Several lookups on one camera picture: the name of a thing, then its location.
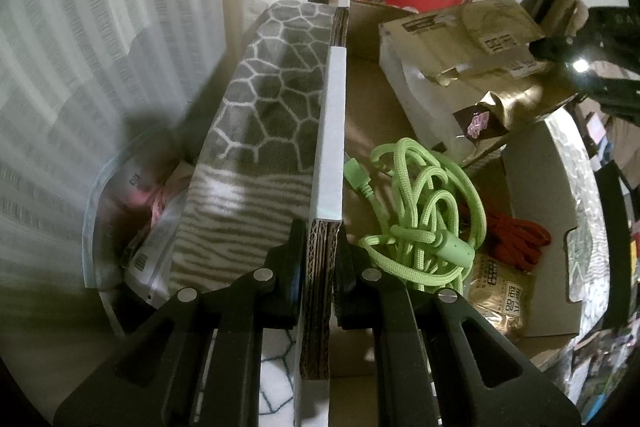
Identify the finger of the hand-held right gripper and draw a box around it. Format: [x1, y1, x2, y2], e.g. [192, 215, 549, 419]
[531, 34, 583, 60]

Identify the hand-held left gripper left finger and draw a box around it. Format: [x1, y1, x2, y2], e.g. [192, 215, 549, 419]
[52, 219, 307, 427]

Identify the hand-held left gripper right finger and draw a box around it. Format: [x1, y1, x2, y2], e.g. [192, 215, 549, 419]
[334, 227, 583, 427]

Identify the green braided cable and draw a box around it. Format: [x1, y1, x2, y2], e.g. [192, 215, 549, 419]
[344, 138, 488, 295]

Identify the gold snack packet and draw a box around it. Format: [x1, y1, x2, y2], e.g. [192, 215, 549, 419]
[462, 252, 538, 343]

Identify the white cardboard tray box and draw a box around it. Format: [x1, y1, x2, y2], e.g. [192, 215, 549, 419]
[295, 0, 608, 427]

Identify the red cable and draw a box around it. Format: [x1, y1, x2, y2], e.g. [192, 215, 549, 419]
[460, 202, 552, 273]

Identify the white barcode packet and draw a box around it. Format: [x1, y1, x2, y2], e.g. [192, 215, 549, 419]
[122, 197, 197, 308]

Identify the clear packet with pink item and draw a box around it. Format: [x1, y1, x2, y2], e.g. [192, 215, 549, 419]
[97, 154, 198, 258]

